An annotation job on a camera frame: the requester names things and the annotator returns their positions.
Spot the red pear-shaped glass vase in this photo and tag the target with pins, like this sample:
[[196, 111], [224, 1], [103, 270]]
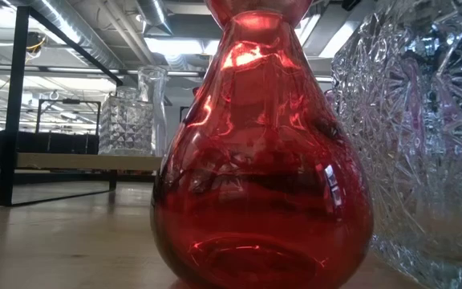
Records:
[[263, 180]]

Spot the clear tall slim glass vase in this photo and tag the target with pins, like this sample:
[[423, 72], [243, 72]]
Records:
[[152, 86]]

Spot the clear faceted square glass vase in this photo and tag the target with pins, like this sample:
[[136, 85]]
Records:
[[126, 128]]

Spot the clear star-cut crystal vase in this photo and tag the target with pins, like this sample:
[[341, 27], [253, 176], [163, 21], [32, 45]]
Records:
[[415, 160]]

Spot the black low cabinet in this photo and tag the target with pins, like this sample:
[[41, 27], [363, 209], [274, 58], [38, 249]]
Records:
[[54, 142]]

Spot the wooden shelf black metal frame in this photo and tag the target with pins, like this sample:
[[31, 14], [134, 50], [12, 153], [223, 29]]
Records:
[[86, 161]]

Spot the small silver ventilation duct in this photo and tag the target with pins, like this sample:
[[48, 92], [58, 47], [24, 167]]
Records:
[[155, 14]]

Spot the black metal rack frame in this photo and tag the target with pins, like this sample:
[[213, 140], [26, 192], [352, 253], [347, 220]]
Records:
[[70, 101]]

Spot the black aluminium table frame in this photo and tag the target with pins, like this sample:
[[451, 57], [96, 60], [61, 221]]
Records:
[[54, 178]]

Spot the large silver ventilation duct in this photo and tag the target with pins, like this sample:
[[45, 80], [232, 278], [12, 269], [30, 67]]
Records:
[[78, 32]]

